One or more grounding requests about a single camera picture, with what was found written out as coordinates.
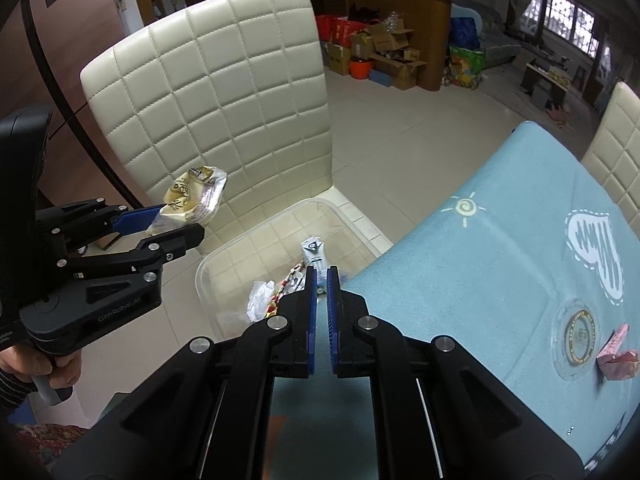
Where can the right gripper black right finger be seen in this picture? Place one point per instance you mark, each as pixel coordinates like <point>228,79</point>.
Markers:
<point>333,299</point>

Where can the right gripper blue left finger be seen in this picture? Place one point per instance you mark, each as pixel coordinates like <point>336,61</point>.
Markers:
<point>311,296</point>

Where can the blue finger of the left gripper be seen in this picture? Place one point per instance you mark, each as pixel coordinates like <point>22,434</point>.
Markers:
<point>170,245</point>
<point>133,221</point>

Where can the gold red checkered snack wrapper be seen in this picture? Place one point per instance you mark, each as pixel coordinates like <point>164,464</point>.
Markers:
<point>293,282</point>

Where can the white tissue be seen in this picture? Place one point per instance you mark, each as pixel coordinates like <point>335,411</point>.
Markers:
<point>259,300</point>

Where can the cream printed snack bag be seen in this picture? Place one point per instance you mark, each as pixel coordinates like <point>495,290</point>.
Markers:
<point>193,198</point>

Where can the white blue small packet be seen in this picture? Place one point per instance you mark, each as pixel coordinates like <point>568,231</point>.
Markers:
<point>314,254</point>

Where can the person's left hand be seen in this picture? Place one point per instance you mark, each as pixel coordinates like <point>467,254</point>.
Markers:
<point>25,362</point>

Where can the clear plastic bin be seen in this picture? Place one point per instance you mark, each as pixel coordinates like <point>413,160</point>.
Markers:
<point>269,251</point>

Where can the near cream quilted chair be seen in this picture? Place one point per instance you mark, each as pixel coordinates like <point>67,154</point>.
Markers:
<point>235,84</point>

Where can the cream quilted chair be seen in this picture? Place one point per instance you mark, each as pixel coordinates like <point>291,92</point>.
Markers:
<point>235,84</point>
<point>613,156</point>

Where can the light blue patterned tablecloth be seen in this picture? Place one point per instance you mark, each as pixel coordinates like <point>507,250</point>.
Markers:
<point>445,365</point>

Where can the orange plastic bucket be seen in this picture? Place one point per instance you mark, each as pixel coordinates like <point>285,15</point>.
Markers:
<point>359,69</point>

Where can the clear round gold coaster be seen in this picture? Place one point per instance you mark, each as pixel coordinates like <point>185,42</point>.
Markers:
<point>574,339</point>

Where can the pile of cardboard boxes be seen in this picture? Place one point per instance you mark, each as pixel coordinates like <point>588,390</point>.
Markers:
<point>385,43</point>

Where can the colourful green shopping bag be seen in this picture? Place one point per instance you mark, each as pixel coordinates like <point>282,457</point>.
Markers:
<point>465,67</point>

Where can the brown wooden cabinet counter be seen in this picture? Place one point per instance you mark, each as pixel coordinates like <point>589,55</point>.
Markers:
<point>429,24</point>

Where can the pink crumpled paper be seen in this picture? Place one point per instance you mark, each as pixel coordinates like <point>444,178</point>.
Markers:
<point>615,363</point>

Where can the grey sofa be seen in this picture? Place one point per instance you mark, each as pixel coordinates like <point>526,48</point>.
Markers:
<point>499,48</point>

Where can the low coffee table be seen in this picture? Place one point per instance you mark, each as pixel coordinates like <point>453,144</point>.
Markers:
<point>542,80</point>

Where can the middle cream quilted chair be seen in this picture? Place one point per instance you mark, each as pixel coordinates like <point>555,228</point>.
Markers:
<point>613,156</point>

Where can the barred window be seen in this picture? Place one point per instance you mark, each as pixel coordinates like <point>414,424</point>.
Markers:
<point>569,30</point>

